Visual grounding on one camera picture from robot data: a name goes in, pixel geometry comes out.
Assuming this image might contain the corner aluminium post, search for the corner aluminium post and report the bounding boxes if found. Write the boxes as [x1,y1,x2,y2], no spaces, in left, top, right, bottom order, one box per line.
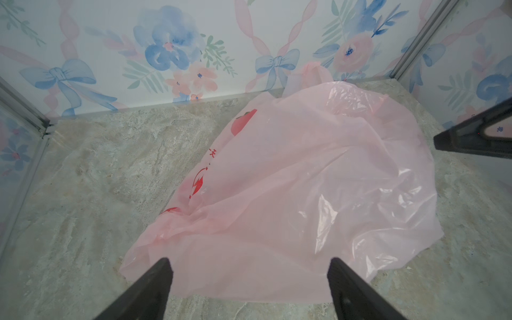
[1,79,51,254]
[389,0,460,80]

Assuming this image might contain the right corner aluminium post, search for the right corner aluminium post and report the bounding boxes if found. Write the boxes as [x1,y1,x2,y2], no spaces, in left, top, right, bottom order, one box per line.
[389,0,460,80]

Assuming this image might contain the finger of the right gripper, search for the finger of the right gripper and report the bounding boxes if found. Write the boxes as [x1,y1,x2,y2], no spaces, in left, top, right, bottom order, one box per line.
[433,99,511,159]

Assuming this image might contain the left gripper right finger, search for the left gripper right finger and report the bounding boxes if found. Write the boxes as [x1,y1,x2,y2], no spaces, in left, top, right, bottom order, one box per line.
[327,257,405,320]

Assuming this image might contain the left corner aluminium post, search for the left corner aluminium post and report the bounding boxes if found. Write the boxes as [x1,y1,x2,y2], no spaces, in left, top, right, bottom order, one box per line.
[1,79,51,254]

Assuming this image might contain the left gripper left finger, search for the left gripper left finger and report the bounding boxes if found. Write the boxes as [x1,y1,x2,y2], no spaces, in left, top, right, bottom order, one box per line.
[95,258,173,320]

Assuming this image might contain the pink plastic bag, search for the pink plastic bag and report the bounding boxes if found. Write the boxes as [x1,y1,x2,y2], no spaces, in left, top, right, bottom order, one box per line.
[120,74,443,303]

